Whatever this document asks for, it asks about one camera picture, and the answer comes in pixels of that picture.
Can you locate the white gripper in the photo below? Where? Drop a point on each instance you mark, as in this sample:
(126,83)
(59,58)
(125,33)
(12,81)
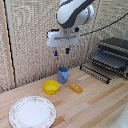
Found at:
(63,37)

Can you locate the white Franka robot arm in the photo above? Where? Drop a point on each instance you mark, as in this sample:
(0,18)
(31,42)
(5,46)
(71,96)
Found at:
(72,12)

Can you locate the blue cup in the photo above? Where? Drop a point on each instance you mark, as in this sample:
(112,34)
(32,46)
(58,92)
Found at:
(62,74)

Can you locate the yellow bowl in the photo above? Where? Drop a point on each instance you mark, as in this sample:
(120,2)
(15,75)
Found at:
(51,86)

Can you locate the black oven rack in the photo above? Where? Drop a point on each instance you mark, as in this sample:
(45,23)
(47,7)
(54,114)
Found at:
(94,73)

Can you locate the black toaster oven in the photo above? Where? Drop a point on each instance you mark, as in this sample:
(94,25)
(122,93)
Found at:
(113,55)

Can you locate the white patterned plate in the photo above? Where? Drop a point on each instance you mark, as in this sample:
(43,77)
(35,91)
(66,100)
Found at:
(32,112)

